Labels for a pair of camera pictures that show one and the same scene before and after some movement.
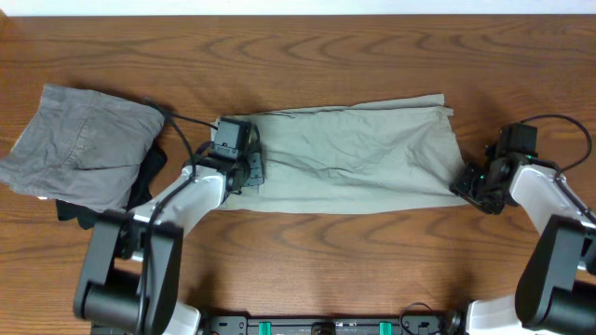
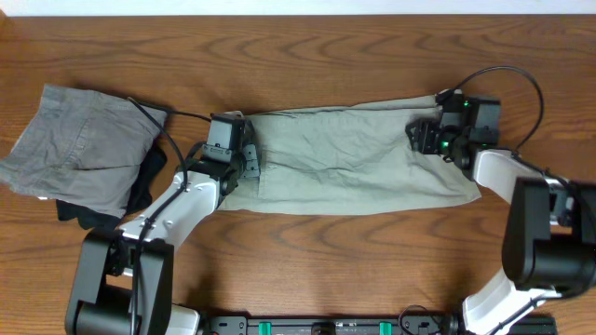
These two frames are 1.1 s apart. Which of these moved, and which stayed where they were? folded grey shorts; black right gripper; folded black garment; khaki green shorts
Moved: black right gripper
Stayed: folded black garment; khaki green shorts; folded grey shorts
